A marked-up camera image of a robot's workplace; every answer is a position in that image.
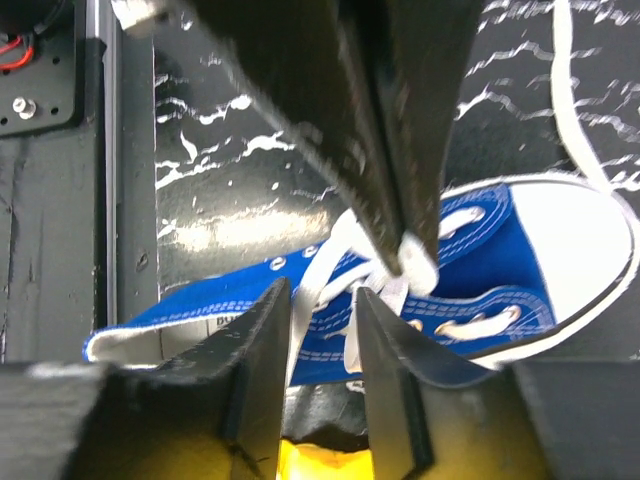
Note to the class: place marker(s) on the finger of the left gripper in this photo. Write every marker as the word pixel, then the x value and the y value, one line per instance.
pixel 304 63
pixel 413 57

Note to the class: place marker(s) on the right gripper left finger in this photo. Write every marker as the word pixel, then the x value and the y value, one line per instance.
pixel 212 412

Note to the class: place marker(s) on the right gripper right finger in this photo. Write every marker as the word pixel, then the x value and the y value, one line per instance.
pixel 432 414

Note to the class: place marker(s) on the white shoelace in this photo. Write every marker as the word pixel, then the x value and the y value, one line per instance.
pixel 485 299

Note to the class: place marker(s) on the blue sneaker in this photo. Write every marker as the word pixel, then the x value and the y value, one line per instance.
pixel 585 243

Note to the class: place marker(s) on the black marble pattern mat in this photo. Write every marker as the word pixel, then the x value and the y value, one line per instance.
pixel 231 191

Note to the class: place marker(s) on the white shoelace far sneaker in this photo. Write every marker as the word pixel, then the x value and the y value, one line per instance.
pixel 575 115

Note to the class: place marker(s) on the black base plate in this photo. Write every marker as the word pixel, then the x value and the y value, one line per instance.
pixel 78 218

